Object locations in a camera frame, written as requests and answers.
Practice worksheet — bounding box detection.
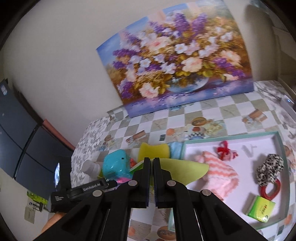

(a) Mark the white teal-rimmed tray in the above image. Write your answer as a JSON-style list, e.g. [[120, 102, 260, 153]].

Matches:
[[180, 132, 290, 230]]

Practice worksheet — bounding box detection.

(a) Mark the light blue cloth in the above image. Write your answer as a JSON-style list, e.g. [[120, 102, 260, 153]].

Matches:
[[168, 142, 183, 159]]

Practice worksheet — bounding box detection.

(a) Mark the white plastic bottle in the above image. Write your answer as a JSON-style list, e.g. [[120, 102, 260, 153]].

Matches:
[[81, 160, 102, 179]]

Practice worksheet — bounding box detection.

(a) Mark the pink striped fuzzy sock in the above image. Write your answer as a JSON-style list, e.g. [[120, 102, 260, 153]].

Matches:
[[195, 151, 239, 201]]

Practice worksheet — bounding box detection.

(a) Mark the checkered patterned tablecloth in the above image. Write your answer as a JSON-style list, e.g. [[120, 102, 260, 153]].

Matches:
[[70, 81, 295, 240]]

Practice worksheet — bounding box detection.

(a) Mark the lime green cloth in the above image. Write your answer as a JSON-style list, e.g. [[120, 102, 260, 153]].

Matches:
[[158, 158, 209, 186]]

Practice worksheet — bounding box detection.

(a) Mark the yellow sponge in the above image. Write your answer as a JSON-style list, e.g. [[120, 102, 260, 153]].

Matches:
[[137, 143, 170, 162]]

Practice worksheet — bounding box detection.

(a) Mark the red bow hair tie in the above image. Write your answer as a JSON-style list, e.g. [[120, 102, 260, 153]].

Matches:
[[217, 140, 239, 161]]

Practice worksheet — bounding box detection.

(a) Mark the dark cabinet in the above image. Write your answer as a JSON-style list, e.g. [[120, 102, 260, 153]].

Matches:
[[1, 80, 73, 199]]

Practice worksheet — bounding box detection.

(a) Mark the floral painting canvas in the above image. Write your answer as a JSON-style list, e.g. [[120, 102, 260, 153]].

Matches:
[[97, 1, 254, 117]]

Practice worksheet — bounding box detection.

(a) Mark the leopard print scrunchie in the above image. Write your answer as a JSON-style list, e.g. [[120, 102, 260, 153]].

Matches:
[[255, 154, 284, 187]]

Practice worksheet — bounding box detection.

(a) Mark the green tissue pack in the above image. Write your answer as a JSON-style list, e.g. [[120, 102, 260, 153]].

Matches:
[[245, 196, 275, 223]]

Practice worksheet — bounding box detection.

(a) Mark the turquoise toy elephant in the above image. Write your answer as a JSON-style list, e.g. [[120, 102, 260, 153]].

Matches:
[[102, 150, 132, 182]]

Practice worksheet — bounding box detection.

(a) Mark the red ring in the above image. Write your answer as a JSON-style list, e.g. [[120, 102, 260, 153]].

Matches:
[[260, 178, 282, 200]]

